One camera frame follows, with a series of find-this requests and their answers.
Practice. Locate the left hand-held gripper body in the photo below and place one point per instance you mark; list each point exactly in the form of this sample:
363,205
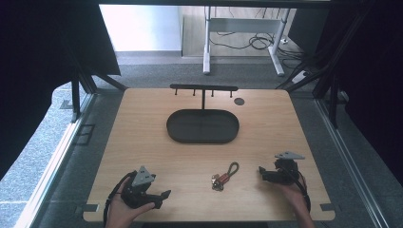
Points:
136,193

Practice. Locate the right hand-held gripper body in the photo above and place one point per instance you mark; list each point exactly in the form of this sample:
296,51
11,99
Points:
285,171

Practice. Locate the black key rack with tray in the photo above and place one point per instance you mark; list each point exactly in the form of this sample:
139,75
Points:
202,126

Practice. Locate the person's left hand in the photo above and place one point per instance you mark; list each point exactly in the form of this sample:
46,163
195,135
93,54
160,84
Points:
122,212

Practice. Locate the person's right hand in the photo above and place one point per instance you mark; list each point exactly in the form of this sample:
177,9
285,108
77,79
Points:
293,196

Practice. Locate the dark round table grommet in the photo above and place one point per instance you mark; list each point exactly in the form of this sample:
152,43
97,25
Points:
239,101

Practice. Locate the white power strip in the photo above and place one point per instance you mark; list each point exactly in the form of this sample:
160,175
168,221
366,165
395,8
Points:
300,77

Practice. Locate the black metal stand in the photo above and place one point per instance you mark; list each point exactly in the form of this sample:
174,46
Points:
85,85
326,76

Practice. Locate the black curtain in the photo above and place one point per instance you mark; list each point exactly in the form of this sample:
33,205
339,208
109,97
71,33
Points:
370,79
41,63

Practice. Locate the white desk frame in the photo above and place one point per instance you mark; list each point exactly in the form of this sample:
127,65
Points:
240,25

